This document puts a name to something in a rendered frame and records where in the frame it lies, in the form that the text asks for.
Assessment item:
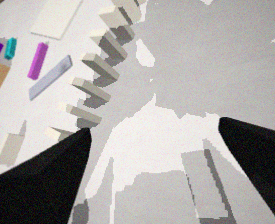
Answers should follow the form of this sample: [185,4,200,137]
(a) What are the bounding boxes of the teal rectangular block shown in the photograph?
[4,37,17,60]

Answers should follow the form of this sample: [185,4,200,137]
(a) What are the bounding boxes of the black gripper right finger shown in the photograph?
[218,117,275,216]

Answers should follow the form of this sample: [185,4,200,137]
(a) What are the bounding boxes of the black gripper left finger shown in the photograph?
[0,127,92,224]

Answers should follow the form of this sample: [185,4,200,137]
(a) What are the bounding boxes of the purple rectangular block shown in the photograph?
[27,42,48,80]

